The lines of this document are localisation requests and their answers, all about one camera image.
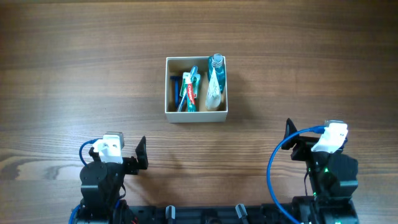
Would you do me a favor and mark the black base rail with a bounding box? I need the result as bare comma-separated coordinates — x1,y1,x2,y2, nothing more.
71,202,305,224

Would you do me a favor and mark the blue Listerine mouthwash bottle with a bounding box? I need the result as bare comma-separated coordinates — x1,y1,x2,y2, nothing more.
208,54,226,93

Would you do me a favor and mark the white open cardboard box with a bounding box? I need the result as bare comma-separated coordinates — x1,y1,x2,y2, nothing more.
164,56,228,123

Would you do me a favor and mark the blue disposable razor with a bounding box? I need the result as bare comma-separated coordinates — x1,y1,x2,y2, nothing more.
170,76,182,108

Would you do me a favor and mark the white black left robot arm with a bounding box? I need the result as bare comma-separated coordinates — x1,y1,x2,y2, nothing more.
68,132,149,224

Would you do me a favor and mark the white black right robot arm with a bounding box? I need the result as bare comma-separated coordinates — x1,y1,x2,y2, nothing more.
282,119,359,223

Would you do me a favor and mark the blue white toothbrush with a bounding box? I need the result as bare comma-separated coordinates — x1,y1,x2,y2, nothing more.
177,65,198,112

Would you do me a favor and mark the white lotion tube with leaves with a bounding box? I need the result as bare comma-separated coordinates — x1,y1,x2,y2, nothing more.
205,69,221,111

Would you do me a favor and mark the Colgate toothpaste tube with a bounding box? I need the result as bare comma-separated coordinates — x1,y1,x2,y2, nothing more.
185,78,197,112

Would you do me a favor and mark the green Dettol soap bar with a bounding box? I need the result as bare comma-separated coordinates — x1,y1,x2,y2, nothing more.
180,72,201,99

